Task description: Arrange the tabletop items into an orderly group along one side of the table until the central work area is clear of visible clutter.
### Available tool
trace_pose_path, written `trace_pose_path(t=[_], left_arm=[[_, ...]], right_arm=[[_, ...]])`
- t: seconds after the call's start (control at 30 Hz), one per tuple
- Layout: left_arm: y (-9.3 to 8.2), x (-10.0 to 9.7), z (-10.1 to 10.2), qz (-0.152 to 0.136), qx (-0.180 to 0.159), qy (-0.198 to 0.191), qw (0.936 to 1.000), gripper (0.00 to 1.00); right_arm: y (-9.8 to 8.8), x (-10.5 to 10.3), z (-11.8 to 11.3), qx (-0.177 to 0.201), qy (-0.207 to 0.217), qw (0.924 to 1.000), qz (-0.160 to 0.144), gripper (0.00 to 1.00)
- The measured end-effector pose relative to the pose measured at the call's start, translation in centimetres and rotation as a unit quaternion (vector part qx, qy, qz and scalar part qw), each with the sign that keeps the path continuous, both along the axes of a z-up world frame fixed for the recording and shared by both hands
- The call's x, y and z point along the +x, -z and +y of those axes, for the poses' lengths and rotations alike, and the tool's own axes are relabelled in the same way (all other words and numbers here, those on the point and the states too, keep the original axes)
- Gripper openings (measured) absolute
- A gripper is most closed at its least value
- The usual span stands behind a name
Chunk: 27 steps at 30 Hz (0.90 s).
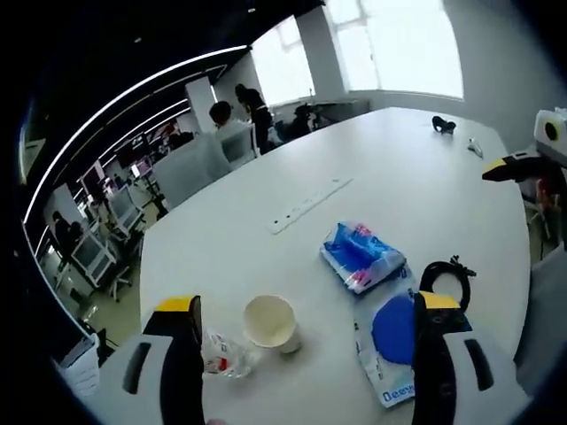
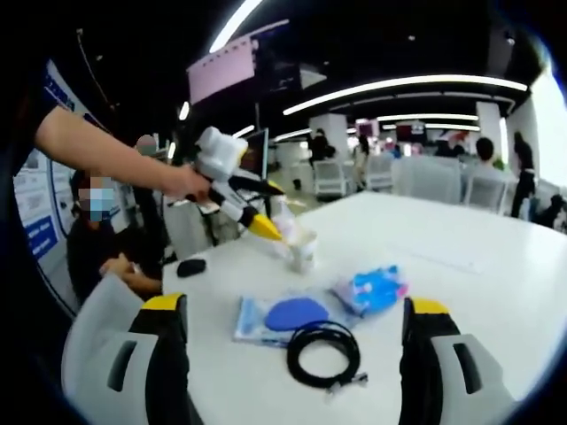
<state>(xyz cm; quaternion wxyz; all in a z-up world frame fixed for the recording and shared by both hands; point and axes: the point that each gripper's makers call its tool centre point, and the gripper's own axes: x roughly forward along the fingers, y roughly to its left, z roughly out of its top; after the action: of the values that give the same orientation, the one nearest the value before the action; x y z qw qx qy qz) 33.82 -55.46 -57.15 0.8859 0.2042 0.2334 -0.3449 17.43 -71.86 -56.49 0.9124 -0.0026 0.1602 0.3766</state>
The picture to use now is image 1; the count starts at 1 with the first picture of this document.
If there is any white paper cup item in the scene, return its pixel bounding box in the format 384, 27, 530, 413
242, 293, 304, 355

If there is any grey mesh chair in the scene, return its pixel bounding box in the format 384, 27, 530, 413
513, 241, 567, 402

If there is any black cable item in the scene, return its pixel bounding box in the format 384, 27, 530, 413
417, 253, 478, 312

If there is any blue plastic bag item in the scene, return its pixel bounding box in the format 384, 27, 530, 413
318, 220, 408, 296

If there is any white table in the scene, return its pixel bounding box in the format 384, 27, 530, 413
99, 105, 533, 425

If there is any blue white wipes packet item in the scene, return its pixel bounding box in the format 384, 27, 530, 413
353, 265, 473, 410

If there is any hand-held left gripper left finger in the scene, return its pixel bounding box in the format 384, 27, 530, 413
99, 293, 208, 425

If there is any grey office partition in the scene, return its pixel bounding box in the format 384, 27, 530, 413
151, 131, 232, 213

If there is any long ceiling light strip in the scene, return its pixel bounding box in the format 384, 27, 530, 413
21, 43, 250, 225

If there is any grey office chair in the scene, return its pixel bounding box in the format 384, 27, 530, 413
221, 125, 261, 170

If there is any clear plastic bottle item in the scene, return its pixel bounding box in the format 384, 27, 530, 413
201, 327, 263, 380

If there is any white power strip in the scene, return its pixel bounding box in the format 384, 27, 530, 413
265, 177, 355, 236

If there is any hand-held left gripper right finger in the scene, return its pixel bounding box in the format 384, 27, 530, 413
410, 290, 533, 425

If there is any small black object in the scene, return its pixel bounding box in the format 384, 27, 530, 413
431, 115, 458, 135

